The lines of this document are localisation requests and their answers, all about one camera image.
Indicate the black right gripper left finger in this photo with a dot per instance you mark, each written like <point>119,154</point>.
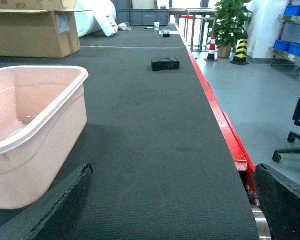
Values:
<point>56,215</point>

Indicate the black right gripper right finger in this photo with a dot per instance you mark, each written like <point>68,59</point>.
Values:
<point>279,199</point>

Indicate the pink plastic storage box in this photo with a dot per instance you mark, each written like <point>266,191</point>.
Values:
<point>42,114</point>

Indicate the black small device box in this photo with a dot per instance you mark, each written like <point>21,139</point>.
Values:
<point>164,63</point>

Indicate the cardboard box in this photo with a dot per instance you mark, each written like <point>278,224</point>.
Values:
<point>39,28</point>

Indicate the dark conveyor belt mat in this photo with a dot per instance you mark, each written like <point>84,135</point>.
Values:
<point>135,193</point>

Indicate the yellow black traffic cone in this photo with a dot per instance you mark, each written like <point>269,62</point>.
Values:
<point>240,57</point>

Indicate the steel shelf rack with bins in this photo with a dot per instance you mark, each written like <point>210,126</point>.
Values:
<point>286,48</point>

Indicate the red white traffic cone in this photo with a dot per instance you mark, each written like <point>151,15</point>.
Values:
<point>212,50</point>

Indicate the potted green plant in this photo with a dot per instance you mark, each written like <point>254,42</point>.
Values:
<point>229,26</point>

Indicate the white paper cup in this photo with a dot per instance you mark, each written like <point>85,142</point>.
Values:
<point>156,25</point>

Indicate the grey plastic crate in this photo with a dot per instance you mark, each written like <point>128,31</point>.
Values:
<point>142,12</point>

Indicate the red metal frame table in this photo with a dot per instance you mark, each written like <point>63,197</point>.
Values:
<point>211,161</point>

